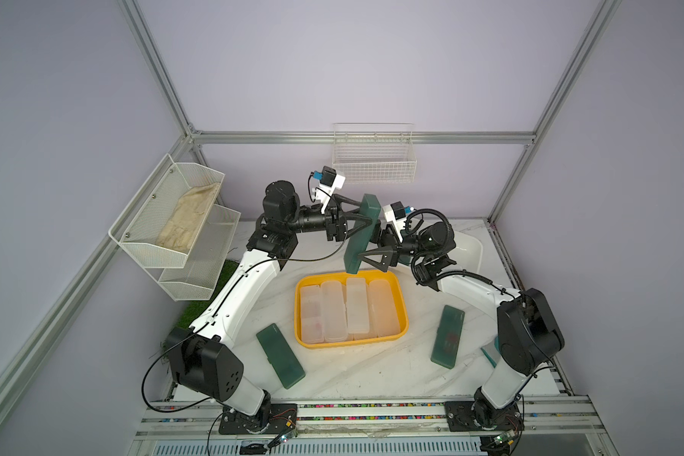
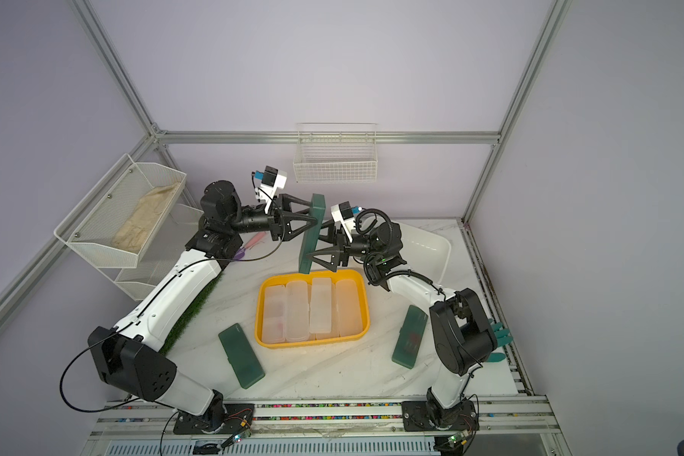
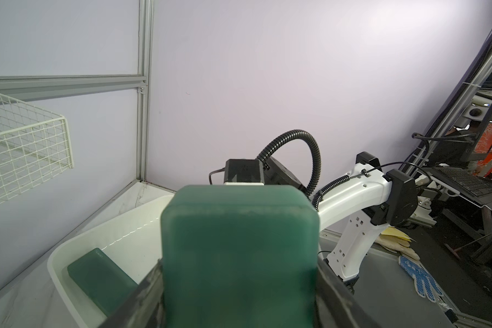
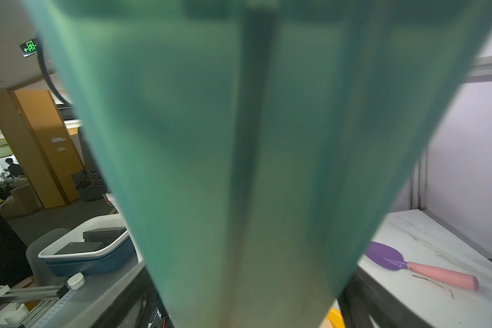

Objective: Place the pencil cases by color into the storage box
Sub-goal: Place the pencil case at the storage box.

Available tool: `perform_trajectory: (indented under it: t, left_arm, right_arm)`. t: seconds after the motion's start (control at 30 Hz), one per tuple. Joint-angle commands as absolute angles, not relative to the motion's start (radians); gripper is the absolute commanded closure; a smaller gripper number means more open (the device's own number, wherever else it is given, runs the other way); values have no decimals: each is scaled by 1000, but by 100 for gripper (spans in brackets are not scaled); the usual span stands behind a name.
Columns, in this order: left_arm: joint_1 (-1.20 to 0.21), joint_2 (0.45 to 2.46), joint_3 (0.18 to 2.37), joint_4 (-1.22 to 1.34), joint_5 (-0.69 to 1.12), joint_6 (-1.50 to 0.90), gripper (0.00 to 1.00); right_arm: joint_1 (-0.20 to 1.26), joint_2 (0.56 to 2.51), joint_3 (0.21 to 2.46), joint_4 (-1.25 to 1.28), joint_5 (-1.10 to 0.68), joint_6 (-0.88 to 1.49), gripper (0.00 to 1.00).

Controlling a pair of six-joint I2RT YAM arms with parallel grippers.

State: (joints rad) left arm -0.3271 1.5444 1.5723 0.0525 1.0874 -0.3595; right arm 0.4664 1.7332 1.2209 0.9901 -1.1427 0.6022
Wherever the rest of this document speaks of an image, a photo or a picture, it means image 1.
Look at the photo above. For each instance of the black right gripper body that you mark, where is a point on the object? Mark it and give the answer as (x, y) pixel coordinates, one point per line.
(412, 248)

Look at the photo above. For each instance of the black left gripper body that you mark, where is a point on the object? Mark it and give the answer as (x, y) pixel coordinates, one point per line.
(310, 220)

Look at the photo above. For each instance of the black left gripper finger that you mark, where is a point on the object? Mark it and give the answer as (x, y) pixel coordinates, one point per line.
(354, 226)
(346, 204)

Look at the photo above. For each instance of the green pencil case back angled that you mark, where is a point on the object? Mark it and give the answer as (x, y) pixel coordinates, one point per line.
(370, 209)

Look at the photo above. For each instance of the yellow plastic tray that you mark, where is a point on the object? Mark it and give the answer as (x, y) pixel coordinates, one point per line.
(368, 275)

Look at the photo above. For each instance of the white plastic storage box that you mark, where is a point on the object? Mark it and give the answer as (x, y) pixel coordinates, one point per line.
(467, 254)

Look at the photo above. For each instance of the clear pencil case pink pen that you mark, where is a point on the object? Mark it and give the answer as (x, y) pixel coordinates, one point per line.
(311, 320)

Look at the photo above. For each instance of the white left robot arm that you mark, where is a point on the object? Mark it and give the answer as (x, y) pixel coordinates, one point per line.
(201, 357)

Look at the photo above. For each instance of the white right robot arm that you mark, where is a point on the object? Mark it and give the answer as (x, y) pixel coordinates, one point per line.
(527, 330)

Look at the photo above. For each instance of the beige cloth in shelf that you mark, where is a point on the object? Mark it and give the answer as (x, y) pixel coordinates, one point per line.
(187, 219)

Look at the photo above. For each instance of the white mesh two-tier shelf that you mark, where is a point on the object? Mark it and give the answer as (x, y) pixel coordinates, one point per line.
(184, 277)

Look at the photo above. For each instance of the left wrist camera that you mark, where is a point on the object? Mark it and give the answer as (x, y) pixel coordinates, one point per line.
(328, 181)

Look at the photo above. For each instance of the white wire wall basket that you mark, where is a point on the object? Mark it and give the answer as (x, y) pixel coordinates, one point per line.
(374, 153)

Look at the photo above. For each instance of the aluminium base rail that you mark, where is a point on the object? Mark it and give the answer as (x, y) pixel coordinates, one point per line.
(554, 425)

